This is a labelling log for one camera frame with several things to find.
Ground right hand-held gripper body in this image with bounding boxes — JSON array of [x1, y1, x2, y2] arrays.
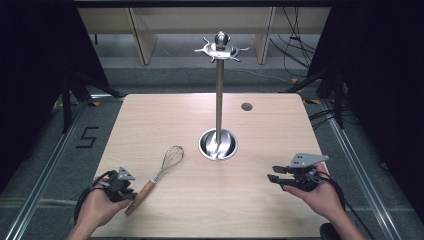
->
[[281, 152, 330, 193]]

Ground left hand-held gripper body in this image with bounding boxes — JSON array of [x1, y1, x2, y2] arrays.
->
[[98, 166, 137, 203]]

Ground wire whisk with wooden handle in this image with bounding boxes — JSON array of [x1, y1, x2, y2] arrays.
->
[[124, 145, 185, 217]]

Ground steel utensil stand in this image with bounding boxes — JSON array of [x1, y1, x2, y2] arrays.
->
[[194, 30, 250, 162]]

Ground person's left hand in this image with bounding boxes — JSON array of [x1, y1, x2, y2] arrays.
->
[[75, 185, 132, 230]]

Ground person's right hand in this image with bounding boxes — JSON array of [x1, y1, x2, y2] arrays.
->
[[283, 162, 345, 222]]

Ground dark round object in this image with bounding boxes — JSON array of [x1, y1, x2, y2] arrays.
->
[[319, 222, 342, 240]]

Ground black metal stand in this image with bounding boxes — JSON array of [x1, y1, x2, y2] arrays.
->
[[59, 64, 125, 135], [279, 61, 348, 130]]

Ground black curtain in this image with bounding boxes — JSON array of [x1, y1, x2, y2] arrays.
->
[[0, 0, 111, 194], [306, 0, 424, 214]]

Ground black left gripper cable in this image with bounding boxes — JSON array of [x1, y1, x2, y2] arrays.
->
[[73, 170, 116, 225]]

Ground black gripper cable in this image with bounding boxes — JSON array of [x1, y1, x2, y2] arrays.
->
[[314, 170, 378, 240], [73, 170, 116, 225]]

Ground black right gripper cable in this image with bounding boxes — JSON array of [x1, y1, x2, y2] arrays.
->
[[314, 170, 378, 240]]

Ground black floor cables by stand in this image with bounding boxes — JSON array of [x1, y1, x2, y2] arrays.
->
[[308, 108, 359, 132]]

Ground aluminium floor rail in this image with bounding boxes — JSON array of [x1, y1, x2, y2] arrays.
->
[[318, 99, 406, 240], [2, 99, 90, 240]]

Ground white floor cable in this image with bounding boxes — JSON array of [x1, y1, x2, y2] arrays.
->
[[229, 65, 292, 85]]

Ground bundle of black floor cables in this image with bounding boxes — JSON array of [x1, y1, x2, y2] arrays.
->
[[268, 6, 318, 78]]

